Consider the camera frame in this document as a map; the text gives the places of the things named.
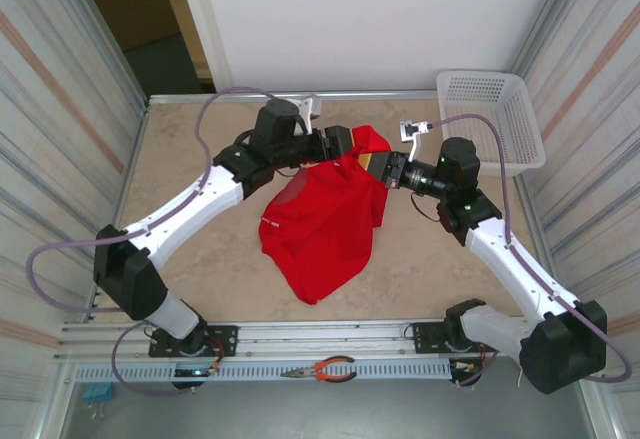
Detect white plastic mesh basket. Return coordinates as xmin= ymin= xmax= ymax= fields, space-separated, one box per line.
xmin=436 ymin=69 xmax=547 ymax=177

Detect red t-shirt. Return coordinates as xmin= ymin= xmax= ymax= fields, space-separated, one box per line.
xmin=258 ymin=124 xmax=394 ymax=305

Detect small circuit board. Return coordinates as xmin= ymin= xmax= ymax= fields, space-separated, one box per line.
xmin=173 ymin=364 xmax=221 ymax=379
xmin=451 ymin=358 xmax=484 ymax=376

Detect blue binder clip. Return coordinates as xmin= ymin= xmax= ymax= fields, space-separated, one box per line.
xmin=82 ymin=385 xmax=115 ymax=418

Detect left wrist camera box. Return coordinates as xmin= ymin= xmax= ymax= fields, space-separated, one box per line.
xmin=294 ymin=93 xmax=324 ymax=134

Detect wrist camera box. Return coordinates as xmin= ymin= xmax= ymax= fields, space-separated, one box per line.
xmin=294 ymin=93 xmax=324 ymax=134
xmin=398 ymin=119 xmax=431 ymax=161

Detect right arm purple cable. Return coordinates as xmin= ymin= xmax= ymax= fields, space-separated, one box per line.
xmin=427 ymin=113 xmax=634 ymax=389

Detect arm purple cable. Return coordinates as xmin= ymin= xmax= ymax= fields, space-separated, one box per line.
xmin=427 ymin=113 xmax=634 ymax=389
xmin=24 ymin=87 xmax=306 ymax=398

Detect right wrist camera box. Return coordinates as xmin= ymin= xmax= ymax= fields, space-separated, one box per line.
xmin=398 ymin=119 xmax=431 ymax=161

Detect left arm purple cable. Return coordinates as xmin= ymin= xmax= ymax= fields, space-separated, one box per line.
xmin=24 ymin=87 xmax=306 ymax=398

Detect aluminium rear frame bar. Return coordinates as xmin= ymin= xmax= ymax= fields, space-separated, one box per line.
xmin=147 ymin=89 xmax=441 ymax=106

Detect cream door frame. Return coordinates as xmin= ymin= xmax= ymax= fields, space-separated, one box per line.
xmin=152 ymin=0 xmax=236 ymax=94

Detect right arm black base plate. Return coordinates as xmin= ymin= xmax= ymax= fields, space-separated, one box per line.
xmin=412 ymin=321 xmax=504 ymax=355

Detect aluminium mounting rail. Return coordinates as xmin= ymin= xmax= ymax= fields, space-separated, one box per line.
xmin=53 ymin=316 xmax=599 ymax=363

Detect white slotted cable duct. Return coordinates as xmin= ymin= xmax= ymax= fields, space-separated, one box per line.
xmin=73 ymin=361 xmax=454 ymax=383

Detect orange handled pliers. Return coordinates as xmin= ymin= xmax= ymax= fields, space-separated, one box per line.
xmin=279 ymin=356 xmax=357 ymax=383

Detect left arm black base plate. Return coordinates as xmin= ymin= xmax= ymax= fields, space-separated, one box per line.
xmin=148 ymin=325 xmax=239 ymax=359

